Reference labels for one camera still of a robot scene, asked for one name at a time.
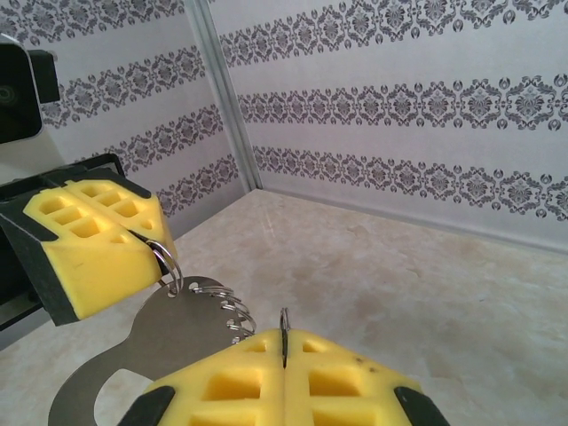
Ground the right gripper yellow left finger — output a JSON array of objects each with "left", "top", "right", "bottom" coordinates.
[{"left": 117, "top": 330, "right": 286, "bottom": 426}]

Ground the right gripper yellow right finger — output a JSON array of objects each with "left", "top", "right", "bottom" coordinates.
[{"left": 282, "top": 328, "right": 445, "bottom": 426}]

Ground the white left camera bracket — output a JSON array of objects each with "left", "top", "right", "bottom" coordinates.
[{"left": 0, "top": 100, "right": 67, "bottom": 184}]

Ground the left wrist camera box silver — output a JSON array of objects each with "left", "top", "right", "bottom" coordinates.
[{"left": 0, "top": 42, "right": 44, "bottom": 144}]

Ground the aluminium frame post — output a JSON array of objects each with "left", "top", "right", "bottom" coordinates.
[{"left": 184, "top": 0, "right": 264, "bottom": 193}]

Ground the aluminium wall base strip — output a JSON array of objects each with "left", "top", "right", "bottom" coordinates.
[{"left": 256, "top": 185, "right": 568, "bottom": 256}]

